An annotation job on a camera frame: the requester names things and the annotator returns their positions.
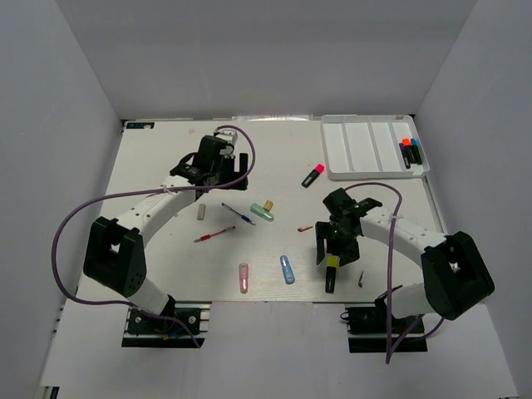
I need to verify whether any blue pen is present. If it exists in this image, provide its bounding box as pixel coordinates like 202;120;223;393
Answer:
221;202;256;226

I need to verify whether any orange highlighter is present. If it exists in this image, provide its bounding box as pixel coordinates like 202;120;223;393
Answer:
401;138;421;165

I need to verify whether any yellow highlighter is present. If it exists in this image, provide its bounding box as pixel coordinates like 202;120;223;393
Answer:
325;255;340;293

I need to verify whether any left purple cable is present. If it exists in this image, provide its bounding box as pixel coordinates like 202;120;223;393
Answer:
50;124;257;348

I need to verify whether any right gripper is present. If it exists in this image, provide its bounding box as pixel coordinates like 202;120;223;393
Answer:
316;220;361;266

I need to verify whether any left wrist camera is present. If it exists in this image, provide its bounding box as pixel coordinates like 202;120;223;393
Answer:
214;130;238;158

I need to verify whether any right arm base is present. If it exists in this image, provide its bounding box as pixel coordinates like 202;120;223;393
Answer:
340;306;428;354

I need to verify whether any pink highlighter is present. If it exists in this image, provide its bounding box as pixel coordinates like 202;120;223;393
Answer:
302;164;325;188

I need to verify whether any blue stapler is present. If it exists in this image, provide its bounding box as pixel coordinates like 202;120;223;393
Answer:
279;255;295;284

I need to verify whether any green stapler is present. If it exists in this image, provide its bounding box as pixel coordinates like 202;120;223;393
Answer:
250;203;274;222

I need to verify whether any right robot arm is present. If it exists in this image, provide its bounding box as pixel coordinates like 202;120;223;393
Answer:
315;188;495;332

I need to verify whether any blue label sticker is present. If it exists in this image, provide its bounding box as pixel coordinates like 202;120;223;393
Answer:
126;122;155;130

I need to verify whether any pink stapler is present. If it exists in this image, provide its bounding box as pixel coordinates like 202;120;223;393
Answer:
239;264;249;294

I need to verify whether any white divided tray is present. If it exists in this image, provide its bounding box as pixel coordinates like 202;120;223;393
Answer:
321;115;431;181

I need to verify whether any blue highlighter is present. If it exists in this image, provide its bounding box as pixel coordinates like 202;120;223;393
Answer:
411;138;422;165

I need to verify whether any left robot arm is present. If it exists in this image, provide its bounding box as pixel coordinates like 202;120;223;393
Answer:
83;127;249;332

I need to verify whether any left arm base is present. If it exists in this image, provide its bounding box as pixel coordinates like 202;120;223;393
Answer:
121;303;211;349

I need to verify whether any beige eraser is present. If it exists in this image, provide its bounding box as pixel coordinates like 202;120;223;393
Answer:
196;204;206;220

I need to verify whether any red pen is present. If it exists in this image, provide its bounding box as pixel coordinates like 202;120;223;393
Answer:
193;226;236;243

